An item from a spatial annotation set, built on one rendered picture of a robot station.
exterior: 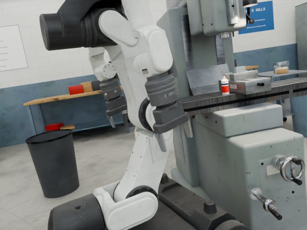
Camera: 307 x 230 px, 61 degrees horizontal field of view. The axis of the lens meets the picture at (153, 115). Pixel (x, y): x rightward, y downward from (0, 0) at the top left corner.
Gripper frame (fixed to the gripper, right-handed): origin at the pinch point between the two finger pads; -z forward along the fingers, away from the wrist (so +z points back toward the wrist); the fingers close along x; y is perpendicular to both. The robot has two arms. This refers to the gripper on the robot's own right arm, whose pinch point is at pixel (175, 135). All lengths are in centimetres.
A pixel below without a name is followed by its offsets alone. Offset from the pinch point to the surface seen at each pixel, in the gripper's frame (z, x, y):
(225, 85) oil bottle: -3, 70, 41
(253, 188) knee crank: -46, 40, 12
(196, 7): 44, 80, 58
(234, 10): 34, 80, 32
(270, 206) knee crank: -47, 35, 0
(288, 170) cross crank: -38, 50, -1
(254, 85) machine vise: -6, 75, 25
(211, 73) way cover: 0, 96, 75
